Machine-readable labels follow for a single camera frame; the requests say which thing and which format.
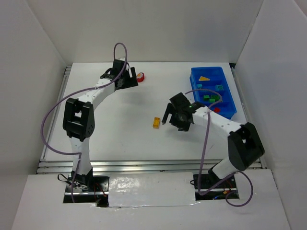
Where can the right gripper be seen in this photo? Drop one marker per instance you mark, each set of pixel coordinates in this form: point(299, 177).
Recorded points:
point(172, 114)

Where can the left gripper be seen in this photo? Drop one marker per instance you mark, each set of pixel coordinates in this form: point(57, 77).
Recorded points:
point(130, 78)

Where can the red flower lego piece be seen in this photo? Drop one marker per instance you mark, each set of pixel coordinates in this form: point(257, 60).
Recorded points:
point(140, 77)

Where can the yellow lego brick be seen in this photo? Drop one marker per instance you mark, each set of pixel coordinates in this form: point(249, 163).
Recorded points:
point(202, 78)
point(156, 122)

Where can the teal printed round lego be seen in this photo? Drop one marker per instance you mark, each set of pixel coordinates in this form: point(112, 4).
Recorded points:
point(219, 87)

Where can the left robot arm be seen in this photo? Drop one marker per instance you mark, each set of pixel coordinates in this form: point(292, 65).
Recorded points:
point(79, 121)

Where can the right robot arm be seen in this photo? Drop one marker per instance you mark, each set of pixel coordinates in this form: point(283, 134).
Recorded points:
point(244, 145)

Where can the blue divided plastic bin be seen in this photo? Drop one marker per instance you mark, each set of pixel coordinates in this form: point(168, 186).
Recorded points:
point(217, 76)

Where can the white foil tape panel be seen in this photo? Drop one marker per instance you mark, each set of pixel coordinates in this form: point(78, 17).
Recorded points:
point(172, 189)

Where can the aluminium front rail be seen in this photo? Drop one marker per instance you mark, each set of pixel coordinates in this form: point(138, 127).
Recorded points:
point(107, 167)

